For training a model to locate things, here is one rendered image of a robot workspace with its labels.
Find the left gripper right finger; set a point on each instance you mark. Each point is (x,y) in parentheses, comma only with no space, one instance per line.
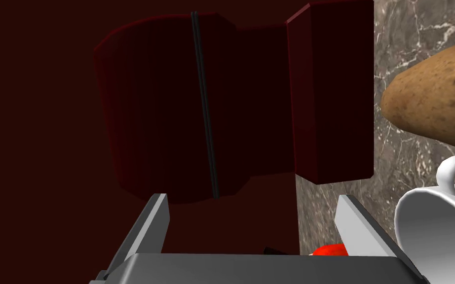
(363,230)

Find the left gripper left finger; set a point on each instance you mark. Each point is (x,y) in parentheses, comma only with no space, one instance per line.
(148,228)

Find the red round object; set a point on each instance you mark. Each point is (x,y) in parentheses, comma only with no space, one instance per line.
(332,250)

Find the white mug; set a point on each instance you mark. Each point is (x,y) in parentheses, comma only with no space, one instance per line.
(444,232)

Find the dark red coffee machine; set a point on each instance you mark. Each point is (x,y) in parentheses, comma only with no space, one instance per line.
(196,118)

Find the brown potato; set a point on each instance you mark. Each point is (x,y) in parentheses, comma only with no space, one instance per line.
(436,94)

